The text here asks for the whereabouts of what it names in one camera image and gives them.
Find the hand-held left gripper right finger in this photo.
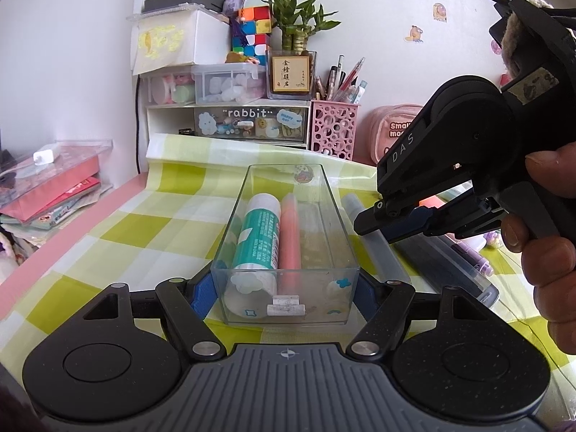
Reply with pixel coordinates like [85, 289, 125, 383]
[348, 270, 489, 361]

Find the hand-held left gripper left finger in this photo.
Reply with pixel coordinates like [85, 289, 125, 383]
[83, 263, 228, 361]

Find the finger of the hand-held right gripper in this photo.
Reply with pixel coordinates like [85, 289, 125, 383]
[434, 184, 511, 238]
[353, 202, 440, 242]

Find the purple mechanical pen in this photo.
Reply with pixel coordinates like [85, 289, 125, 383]
[443, 236, 495, 276]

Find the translucent grey marker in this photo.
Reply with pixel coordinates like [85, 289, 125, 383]
[341, 193, 411, 283]

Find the black marker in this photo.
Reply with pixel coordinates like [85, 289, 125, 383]
[395, 233, 501, 309]

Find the clear plastic organiser box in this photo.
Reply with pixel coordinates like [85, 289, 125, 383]
[211, 163, 361, 325]

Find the person's right hand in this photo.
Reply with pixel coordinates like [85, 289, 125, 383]
[500, 141, 576, 356]

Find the yellow green checked tablecloth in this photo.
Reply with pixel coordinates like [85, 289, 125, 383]
[0, 132, 576, 432]

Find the pink pencil pouch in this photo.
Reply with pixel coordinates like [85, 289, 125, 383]
[360, 105, 426, 167]

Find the orange pink highlighter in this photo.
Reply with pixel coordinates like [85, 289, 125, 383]
[278, 193, 301, 295]

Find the pink perforated pen holder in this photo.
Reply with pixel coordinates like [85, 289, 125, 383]
[310, 99, 361, 163]

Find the bunch of pens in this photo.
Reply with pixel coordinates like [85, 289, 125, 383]
[314, 54, 370, 104]

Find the colourful booklet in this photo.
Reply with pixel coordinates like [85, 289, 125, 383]
[0, 184, 114, 253]

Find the white desktop drawer organiser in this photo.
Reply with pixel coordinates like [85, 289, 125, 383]
[145, 98, 314, 150]

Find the clear drawer with stickers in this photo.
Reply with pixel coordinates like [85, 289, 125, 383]
[193, 105, 311, 141]

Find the glass vase with label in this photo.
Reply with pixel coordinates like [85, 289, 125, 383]
[266, 49, 318, 101]

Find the small clear storage box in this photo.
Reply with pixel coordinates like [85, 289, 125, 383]
[141, 72, 199, 107]

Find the wide clear storage box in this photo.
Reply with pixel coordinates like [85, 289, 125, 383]
[191, 64, 267, 105]

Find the white charger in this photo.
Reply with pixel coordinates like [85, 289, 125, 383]
[32, 146, 59, 166]

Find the dark purple clothing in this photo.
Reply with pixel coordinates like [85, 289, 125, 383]
[0, 382, 43, 432]

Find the green bamboo plant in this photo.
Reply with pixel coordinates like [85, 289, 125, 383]
[262, 0, 341, 53]

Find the white storage box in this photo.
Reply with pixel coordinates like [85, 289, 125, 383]
[126, 4, 231, 76]

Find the purple sachet with tassel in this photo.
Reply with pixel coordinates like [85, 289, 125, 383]
[222, 0, 251, 23]

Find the dark grey stand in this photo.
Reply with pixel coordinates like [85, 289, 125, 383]
[143, 0, 226, 15]

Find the black cable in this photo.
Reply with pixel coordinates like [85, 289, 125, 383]
[133, 69, 144, 175]

